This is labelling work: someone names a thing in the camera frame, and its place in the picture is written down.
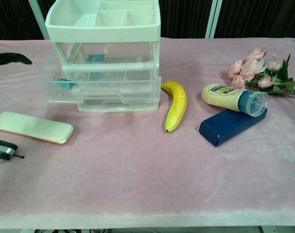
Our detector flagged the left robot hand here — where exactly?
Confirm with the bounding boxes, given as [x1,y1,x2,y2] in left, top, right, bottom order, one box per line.
[0,52,33,67]

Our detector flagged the small dark patterned clip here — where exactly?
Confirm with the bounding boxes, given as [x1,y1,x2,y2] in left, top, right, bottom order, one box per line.
[0,139,25,163]

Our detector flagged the white drawer organizer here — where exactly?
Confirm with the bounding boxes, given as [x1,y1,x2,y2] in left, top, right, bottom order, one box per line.
[45,0,162,112]

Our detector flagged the clear shallow drawer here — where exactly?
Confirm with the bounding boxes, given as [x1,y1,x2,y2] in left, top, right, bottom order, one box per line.
[52,41,161,67]

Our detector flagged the clear lowest drawer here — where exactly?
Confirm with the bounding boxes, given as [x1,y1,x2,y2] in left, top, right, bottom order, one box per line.
[77,91,160,113]

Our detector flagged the teal binder clip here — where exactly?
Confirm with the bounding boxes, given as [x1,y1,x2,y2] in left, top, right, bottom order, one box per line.
[52,76,77,96]

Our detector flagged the small blue block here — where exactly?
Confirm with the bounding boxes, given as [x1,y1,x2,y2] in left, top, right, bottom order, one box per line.
[87,54,106,63]

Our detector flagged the yellow banana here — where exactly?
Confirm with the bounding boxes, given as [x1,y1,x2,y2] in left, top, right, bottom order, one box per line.
[161,80,188,133]

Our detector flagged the pink tablecloth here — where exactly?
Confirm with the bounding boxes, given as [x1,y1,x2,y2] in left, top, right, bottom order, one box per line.
[0,36,295,230]

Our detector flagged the mayonnaise squeeze bottle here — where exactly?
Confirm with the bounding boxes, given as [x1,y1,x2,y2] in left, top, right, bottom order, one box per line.
[201,83,270,118]

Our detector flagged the dark blue carton box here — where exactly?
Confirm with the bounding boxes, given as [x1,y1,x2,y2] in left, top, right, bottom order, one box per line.
[198,108,268,147]

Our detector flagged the pink artificial flower bouquet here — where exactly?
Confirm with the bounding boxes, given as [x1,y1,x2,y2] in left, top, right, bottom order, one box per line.
[228,47,295,98]

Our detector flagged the black pleated curtain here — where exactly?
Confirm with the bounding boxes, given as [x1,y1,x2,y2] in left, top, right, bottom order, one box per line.
[0,0,295,41]

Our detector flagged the white frame post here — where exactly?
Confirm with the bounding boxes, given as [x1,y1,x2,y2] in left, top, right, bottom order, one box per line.
[205,0,223,39]
[28,0,52,41]

